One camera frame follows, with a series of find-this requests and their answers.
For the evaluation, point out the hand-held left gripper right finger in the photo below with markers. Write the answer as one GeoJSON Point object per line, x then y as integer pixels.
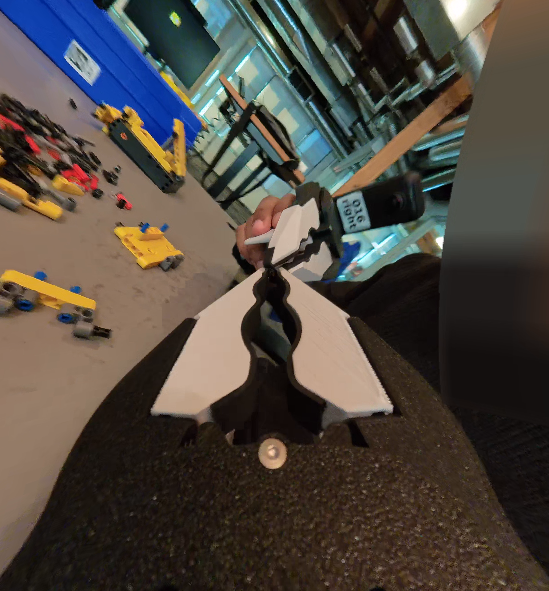
{"type": "Point", "coordinates": [339, 360]}

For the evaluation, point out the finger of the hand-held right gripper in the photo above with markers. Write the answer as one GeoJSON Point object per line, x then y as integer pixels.
{"type": "Point", "coordinates": [295, 231]}
{"type": "Point", "coordinates": [317, 265]}

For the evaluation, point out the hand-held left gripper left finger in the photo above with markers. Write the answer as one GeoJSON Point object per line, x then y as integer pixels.
{"type": "Point", "coordinates": [209, 360]}

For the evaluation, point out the yellow frame assembly blue pins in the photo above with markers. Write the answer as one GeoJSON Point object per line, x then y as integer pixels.
{"type": "Point", "coordinates": [147, 242]}

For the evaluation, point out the yellow beam assembly grey connectors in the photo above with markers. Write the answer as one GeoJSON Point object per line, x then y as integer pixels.
{"type": "Point", "coordinates": [48, 288]}

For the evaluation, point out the person's right hand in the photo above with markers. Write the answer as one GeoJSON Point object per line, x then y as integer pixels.
{"type": "Point", "coordinates": [256, 226]}

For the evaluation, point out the wooden beam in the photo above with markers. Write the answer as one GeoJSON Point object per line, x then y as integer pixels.
{"type": "Point", "coordinates": [417, 129]}

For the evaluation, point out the black backpack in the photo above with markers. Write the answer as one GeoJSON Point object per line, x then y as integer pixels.
{"type": "Point", "coordinates": [276, 134]}

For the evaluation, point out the yellow black chassis assembly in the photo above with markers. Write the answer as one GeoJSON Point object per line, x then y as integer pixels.
{"type": "Point", "coordinates": [145, 147]}

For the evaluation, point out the small red black piece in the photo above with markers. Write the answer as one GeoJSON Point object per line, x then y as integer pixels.
{"type": "Point", "coordinates": [123, 200]}

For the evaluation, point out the black board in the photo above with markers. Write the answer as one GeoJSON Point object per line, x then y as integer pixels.
{"type": "Point", "coordinates": [173, 46]}

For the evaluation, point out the pile of toy building pieces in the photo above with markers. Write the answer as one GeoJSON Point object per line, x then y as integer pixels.
{"type": "Point", "coordinates": [20, 152]}

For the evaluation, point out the blue box white label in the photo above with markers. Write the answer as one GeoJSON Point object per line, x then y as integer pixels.
{"type": "Point", "coordinates": [48, 27]}

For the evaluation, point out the wooden table black frame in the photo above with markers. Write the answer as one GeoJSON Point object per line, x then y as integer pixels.
{"type": "Point", "coordinates": [237, 99]}

